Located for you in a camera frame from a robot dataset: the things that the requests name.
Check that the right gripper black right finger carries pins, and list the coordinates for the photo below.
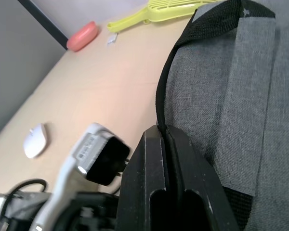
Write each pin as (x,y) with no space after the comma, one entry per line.
(195,183)

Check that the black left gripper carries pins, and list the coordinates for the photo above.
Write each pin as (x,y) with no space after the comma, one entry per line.
(94,211)

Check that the black wall trim strip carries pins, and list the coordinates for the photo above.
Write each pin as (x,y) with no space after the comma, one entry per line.
(47,22)

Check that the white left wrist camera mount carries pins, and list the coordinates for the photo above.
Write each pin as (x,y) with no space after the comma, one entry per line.
(62,178)

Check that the small white paper tag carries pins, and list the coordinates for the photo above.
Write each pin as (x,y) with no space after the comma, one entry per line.
(112,39)

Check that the white computer mouse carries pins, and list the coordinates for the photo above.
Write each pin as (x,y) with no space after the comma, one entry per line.
(35,141)

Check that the pink oval case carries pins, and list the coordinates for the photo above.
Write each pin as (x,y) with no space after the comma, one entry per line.
(83,36)

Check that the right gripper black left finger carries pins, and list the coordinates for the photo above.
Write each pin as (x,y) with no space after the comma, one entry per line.
(142,183)

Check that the yellow-green plastic slotted scoop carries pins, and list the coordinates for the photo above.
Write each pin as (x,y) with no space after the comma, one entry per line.
(144,15)

